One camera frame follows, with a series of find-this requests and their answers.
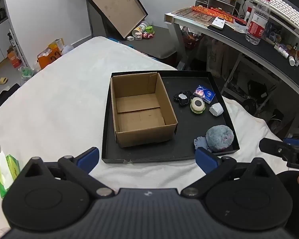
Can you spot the small red white bottle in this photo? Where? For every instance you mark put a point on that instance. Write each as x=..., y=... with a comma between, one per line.
x=248, y=13

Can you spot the orange cardboard box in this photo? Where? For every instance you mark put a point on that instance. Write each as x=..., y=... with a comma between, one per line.
x=14, y=58

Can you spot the blue tissue packet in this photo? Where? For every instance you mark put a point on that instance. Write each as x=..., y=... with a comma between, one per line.
x=204, y=94

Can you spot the beige paper bag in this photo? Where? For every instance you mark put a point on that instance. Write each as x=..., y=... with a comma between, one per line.
x=219, y=57

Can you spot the white keyboard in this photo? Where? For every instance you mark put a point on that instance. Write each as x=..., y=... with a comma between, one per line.
x=281, y=7

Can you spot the green toy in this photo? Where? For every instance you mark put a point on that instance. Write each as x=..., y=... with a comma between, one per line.
x=150, y=29

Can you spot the cream round plush toy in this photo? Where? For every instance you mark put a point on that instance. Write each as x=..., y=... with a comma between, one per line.
x=197, y=104

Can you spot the red paper banner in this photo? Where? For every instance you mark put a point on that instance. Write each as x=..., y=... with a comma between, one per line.
x=211, y=12

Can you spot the green plastic bag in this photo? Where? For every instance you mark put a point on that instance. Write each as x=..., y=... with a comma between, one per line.
x=27, y=74

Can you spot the red label water bottle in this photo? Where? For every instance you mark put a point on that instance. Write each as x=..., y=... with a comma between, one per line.
x=258, y=22

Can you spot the red plastic basket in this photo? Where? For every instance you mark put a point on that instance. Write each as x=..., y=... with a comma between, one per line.
x=191, y=39

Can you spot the pink toy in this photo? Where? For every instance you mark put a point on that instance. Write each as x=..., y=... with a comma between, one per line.
x=148, y=35

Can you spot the black shallow tray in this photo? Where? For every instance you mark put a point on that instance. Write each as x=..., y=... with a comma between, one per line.
x=189, y=134

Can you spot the green tissue pack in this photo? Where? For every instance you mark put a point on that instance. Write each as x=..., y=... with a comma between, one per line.
x=8, y=171

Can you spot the white power bank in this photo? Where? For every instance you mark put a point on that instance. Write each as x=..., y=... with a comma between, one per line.
x=218, y=23

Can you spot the orange plastic bag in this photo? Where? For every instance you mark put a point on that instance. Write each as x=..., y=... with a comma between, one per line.
x=49, y=54

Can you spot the grey curved desk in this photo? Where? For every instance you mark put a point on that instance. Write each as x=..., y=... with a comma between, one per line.
x=239, y=39

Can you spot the black floor fan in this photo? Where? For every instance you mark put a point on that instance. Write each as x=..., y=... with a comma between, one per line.
x=249, y=106

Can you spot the dark cloth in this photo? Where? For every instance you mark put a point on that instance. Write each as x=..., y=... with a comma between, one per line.
x=5, y=97

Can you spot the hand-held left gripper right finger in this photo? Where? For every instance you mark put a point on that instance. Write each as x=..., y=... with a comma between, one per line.
x=206, y=158

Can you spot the white soft block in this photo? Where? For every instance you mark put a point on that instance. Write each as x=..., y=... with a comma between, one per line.
x=216, y=109

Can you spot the blue grey fluffy plush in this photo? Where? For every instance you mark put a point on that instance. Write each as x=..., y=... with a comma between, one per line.
x=219, y=137

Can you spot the black white plush toy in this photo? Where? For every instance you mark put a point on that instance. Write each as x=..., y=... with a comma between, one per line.
x=183, y=97

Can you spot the black box lid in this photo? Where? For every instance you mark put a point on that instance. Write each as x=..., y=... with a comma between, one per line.
x=114, y=5

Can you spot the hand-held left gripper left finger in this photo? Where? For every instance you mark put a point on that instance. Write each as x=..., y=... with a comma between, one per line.
x=90, y=155

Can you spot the yellow slipper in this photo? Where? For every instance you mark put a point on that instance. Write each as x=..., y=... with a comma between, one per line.
x=3, y=81

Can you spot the brown cardboard box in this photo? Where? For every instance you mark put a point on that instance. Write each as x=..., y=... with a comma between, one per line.
x=139, y=104

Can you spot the white jar yellow lid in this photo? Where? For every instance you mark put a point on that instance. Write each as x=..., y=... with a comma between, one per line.
x=140, y=28

